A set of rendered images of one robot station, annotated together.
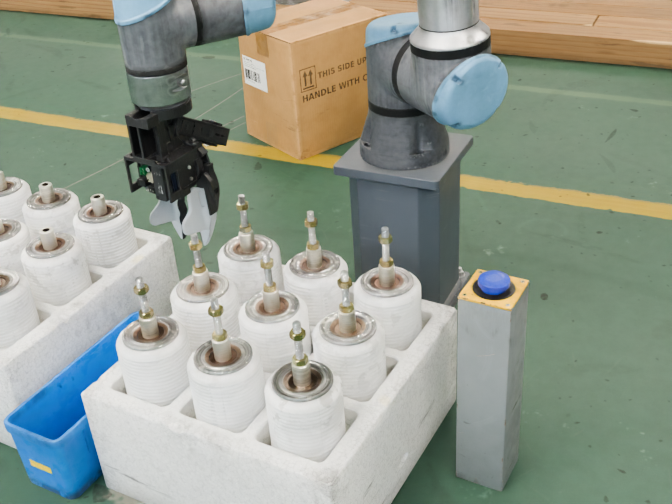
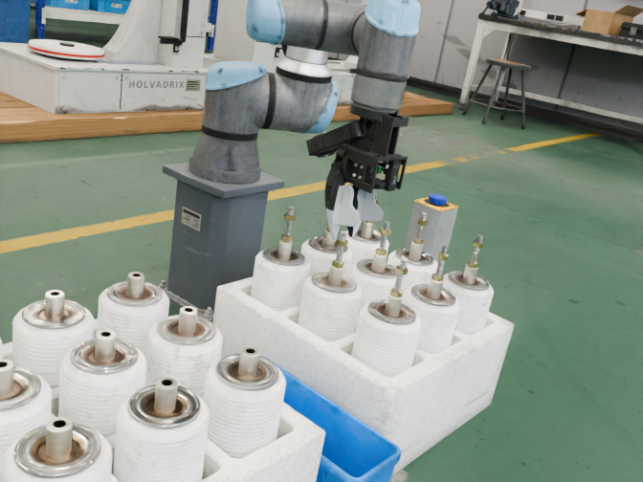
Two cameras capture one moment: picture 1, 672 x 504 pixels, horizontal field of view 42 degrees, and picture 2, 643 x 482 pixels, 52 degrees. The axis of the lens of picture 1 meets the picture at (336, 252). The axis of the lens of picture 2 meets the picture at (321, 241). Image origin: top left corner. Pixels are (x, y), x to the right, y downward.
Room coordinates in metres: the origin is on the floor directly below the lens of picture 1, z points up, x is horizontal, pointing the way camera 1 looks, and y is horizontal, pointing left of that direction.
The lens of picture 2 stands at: (0.96, 1.17, 0.68)
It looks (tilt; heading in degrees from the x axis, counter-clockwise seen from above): 20 degrees down; 278
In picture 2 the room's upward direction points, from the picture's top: 10 degrees clockwise
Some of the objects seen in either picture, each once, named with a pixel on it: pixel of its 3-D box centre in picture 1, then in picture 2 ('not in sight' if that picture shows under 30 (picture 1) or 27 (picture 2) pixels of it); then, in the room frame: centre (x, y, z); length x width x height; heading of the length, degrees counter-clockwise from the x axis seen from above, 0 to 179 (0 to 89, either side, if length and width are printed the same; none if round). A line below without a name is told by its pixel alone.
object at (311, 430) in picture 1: (308, 436); (455, 325); (0.84, 0.05, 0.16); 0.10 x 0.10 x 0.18
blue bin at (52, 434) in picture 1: (107, 400); (295, 443); (1.05, 0.37, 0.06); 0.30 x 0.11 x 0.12; 149
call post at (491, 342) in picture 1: (490, 385); (420, 271); (0.91, -0.19, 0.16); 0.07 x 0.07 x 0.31; 59
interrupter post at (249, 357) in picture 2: not in sight; (248, 362); (1.11, 0.51, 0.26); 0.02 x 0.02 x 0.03
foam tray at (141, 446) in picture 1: (283, 396); (360, 348); (1.00, 0.09, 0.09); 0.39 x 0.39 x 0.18; 59
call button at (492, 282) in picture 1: (493, 284); (437, 200); (0.91, -0.19, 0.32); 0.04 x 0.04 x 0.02
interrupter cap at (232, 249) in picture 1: (248, 248); (283, 256); (1.16, 0.13, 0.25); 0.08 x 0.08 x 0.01
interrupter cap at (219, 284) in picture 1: (202, 287); (334, 282); (1.06, 0.19, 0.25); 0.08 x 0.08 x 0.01
